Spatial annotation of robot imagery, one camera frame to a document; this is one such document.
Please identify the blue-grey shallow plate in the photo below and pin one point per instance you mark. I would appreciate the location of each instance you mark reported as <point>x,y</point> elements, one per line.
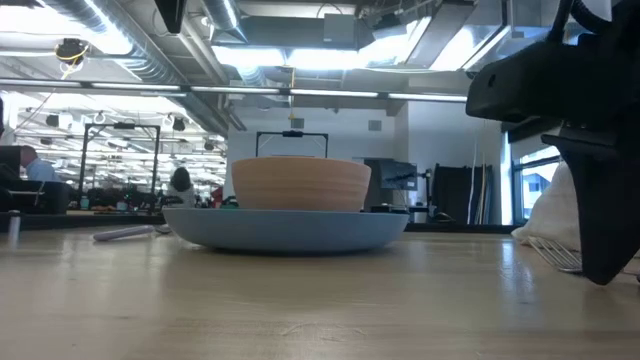
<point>285,230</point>

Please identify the tan ribbed bowl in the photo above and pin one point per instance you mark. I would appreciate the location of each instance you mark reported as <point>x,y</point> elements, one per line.
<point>300,182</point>

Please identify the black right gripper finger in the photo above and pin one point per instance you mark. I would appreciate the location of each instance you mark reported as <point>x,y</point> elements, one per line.
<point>605,210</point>

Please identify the person at robot station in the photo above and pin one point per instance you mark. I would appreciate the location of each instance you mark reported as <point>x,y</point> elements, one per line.
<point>181,187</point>

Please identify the black metal gantry frame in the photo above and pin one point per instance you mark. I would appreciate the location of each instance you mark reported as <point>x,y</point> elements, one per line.
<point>122,126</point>
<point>292,134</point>

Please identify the long ceiling light bar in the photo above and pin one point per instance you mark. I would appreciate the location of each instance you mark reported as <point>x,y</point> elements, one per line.
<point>240,90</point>

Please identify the wall-mounted monitor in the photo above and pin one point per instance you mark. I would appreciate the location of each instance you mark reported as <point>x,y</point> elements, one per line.
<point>397,175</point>

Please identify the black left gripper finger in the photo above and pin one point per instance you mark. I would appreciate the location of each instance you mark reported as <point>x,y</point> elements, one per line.
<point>172,14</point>

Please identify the person at desk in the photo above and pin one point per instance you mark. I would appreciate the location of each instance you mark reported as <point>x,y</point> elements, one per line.
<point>39,169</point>

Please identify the silver metal fork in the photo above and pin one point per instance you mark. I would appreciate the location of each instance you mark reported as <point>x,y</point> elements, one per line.
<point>555,255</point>

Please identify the small grey cylinder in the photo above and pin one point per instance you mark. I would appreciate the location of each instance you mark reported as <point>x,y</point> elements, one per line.
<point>14,230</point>

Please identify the round black ceiling device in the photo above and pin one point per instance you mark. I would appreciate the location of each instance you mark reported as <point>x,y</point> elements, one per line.
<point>70,50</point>

